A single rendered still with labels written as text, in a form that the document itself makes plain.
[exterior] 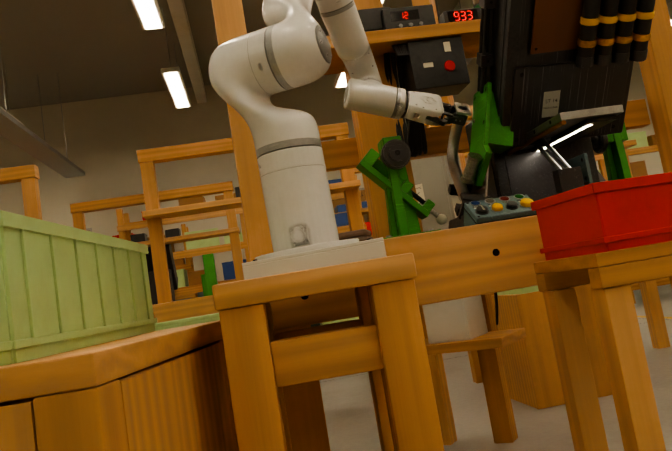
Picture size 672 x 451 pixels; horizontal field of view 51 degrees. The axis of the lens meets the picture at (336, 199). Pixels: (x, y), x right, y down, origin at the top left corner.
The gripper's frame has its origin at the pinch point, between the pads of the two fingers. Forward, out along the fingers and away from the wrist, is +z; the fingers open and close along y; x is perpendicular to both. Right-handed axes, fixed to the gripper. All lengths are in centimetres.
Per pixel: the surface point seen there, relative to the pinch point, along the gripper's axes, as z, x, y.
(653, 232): 17, -23, -73
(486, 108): 3.2, -8.7, -9.9
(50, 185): -359, 671, 764
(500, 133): 8.1, -4.2, -13.1
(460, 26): 1.1, -13.0, 31.3
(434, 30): -6.6, -10.8, 29.4
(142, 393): -62, -14, -113
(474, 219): -3.8, -1.1, -48.1
